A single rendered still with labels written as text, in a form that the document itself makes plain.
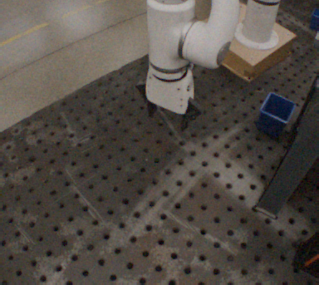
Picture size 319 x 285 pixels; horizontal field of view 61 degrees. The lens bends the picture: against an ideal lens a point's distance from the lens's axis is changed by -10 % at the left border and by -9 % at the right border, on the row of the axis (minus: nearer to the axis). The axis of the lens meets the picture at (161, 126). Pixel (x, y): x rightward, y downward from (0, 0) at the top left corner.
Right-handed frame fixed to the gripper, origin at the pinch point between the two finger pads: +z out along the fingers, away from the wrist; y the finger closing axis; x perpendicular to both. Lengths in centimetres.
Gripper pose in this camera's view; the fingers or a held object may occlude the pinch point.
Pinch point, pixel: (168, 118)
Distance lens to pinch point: 73.0
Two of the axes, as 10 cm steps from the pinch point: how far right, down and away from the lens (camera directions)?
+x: -5.1, 6.6, -5.5
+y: -8.6, -3.9, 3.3
